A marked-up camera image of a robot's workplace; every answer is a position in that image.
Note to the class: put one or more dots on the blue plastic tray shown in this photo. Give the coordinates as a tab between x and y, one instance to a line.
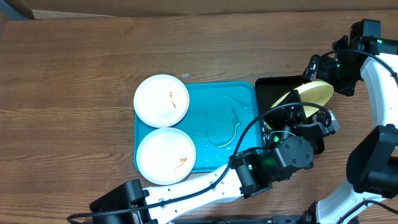
215	120

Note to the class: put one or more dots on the black water tray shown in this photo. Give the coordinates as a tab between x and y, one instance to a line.
268	91

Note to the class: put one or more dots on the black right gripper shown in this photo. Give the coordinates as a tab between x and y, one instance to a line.
319	66

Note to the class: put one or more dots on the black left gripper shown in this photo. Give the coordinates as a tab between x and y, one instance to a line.
279	119

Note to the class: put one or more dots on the yellow round plate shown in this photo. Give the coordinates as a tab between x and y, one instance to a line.
318	92

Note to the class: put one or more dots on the white plate with red stain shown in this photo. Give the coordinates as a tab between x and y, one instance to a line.
161	101

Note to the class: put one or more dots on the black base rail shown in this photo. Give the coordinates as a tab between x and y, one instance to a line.
278	219

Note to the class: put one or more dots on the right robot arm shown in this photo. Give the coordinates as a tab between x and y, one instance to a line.
371	170

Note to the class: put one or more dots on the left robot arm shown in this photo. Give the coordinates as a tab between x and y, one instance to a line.
246	174

